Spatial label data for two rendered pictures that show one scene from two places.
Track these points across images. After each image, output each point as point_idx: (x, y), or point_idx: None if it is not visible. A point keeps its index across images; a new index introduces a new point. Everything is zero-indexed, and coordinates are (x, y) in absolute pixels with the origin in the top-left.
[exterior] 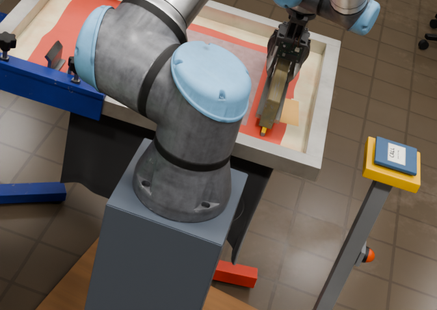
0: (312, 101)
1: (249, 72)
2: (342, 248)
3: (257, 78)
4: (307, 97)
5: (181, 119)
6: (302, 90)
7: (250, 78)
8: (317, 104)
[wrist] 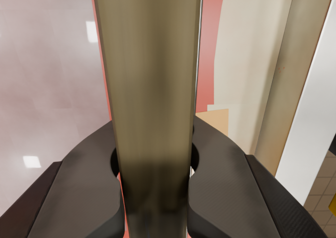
0: (269, 85)
1: (54, 39)
2: (269, 92)
3: (90, 60)
4: (254, 74)
5: None
6: (240, 43)
7: (72, 72)
8: (280, 175)
